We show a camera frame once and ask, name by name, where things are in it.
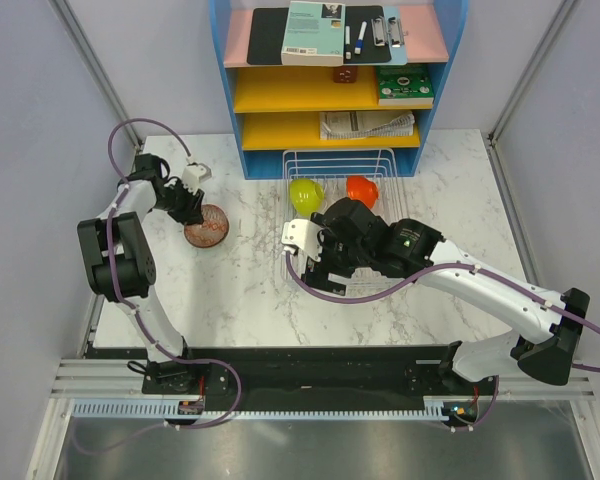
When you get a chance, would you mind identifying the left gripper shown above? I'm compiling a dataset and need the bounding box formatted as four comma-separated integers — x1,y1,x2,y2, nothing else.
153,179,206,227

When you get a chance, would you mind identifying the red patterned bowl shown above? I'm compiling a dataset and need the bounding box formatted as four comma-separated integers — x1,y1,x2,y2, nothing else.
184,204,229,249

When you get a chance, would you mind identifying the red orange bowl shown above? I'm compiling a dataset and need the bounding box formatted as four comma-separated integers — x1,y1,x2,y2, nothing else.
346,175,379,209

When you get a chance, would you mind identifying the lime green bowl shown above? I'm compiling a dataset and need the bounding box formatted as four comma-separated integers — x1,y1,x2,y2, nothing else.
289,178,325,217

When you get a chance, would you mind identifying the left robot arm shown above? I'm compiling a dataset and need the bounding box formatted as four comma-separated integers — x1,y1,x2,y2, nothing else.
77,154,211,395

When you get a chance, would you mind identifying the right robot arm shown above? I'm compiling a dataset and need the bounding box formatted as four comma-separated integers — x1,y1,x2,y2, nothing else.
285,198,590,394

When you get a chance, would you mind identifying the folded newspaper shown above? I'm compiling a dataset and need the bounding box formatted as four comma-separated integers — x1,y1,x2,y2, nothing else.
319,110,415,140

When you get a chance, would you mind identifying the green book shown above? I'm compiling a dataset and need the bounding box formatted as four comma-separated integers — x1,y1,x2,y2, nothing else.
375,64,434,106

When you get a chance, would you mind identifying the brown small box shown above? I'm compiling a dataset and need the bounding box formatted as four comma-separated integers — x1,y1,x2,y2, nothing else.
333,66,358,84

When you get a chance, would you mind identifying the blue shelf unit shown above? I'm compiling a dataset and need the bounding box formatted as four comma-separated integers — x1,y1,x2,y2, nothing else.
208,0,470,180

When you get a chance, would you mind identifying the white marker black cap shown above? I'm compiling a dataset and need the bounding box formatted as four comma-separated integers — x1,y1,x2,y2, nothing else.
344,25,352,60

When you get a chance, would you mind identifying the black mat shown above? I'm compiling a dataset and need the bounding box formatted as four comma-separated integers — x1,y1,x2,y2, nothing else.
247,5,382,66

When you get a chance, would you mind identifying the white marker blue cap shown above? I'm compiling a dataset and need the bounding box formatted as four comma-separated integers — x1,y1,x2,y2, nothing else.
354,21,368,55

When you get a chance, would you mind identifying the teal book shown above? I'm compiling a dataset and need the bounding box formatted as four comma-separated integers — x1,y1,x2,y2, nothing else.
281,1,346,67

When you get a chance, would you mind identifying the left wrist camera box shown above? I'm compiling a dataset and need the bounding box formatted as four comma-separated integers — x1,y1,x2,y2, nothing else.
180,163,212,194

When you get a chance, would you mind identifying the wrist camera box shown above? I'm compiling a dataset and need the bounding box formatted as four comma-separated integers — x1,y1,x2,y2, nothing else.
180,163,212,194
281,219,323,262

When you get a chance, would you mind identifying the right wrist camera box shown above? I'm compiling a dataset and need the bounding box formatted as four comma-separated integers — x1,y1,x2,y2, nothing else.
281,219,323,262

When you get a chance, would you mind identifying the white wire dish rack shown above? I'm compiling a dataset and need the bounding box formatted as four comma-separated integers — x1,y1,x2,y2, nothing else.
278,147,406,301

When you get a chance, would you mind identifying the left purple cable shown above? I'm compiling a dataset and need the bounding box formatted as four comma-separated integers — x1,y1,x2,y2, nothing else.
105,117,244,430

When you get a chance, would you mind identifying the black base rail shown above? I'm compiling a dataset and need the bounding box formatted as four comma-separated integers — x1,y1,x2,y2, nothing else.
87,343,497,411

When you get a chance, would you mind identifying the white cable duct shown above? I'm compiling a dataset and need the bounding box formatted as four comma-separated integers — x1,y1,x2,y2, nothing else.
71,398,478,421

